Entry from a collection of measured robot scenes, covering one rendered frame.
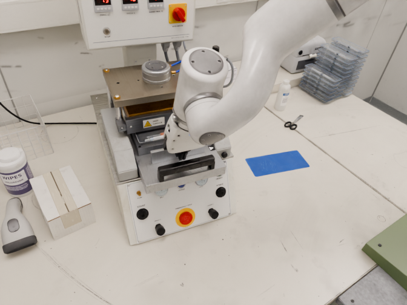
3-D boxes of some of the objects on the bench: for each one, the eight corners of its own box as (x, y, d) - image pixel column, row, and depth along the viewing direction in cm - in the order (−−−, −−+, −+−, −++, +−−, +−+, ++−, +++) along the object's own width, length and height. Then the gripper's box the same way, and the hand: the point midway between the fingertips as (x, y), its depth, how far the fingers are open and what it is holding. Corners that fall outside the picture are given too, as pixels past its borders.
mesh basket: (-37, 141, 117) (-53, 112, 108) (39, 121, 129) (29, 94, 120) (-30, 179, 103) (-48, 149, 95) (54, 153, 115) (45, 124, 107)
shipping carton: (37, 197, 99) (28, 178, 93) (78, 183, 105) (72, 163, 99) (51, 242, 88) (42, 223, 82) (97, 223, 94) (91, 204, 88)
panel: (137, 243, 89) (125, 183, 83) (231, 214, 99) (226, 158, 93) (138, 247, 87) (126, 186, 81) (234, 217, 97) (229, 160, 91)
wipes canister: (5, 184, 103) (-12, 149, 93) (34, 175, 107) (20, 140, 97) (9, 202, 97) (-9, 167, 88) (40, 192, 101) (25, 157, 91)
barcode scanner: (-3, 209, 95) (-13, 192, 90) (26, 200, 98) (18, 182, 93) (8, 263, 83) (-3, 246, 77) (40, 249, 86) (32, 232, 81)
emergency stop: (178, 224, 93) (177, 212, 92) (191, 220, 94) (190, 209, 93) (180, 227, 92) (178, 215, 90) (193, 223, 93) (192, 210, 92)
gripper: (217, 95, 71) (201, 138, 87) (152, 106, 66) (148, 149, 82) (229, 121, 68) (211, 161, 84) (163, 135, 63) (157, 174, 79)
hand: (181, 151), depth 81 cm, fingers closed, pressing on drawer
